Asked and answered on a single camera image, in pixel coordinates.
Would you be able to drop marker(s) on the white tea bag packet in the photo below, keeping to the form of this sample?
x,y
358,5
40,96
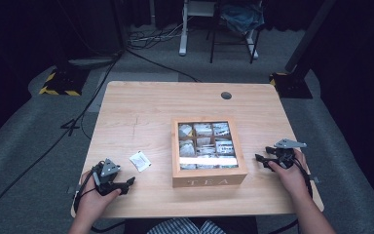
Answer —
x,y
140,161

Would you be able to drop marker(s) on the wooden tea box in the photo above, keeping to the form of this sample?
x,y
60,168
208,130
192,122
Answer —
x,y
207,180

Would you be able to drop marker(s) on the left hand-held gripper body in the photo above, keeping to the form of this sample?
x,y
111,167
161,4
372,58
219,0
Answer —
x,y
110,169

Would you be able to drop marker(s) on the person's right hand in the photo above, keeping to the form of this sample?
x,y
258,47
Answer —
x,y
290,180

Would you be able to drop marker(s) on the person's left hand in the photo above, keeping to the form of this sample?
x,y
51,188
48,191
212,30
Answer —
x,y
92,204

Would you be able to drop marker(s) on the black yellow striped stand base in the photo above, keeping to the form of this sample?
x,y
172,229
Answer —
x,y
63,83
292,86

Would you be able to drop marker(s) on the black chair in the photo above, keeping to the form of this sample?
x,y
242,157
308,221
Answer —
x,y
214,39

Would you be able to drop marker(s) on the person's striped shirt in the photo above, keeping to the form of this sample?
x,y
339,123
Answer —
x,y
185,226

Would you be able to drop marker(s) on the grey slanted pole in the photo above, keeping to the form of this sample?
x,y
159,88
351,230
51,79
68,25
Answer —
x,y
308,34

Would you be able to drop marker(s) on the grey table edge clamp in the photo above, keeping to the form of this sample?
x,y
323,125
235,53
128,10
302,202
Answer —
x,y
316,179
72,189

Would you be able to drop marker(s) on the blue cloth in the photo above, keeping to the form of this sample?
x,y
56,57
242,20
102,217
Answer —
x,y
242,16

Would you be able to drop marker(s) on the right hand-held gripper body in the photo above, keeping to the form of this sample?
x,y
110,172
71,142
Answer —
x,y
287,143

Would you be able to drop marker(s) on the tea packets behind box window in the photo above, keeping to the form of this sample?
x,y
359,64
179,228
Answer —
x,y
207,143

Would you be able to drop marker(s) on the white desk frame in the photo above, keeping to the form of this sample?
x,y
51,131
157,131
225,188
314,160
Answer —
x,y
183,32

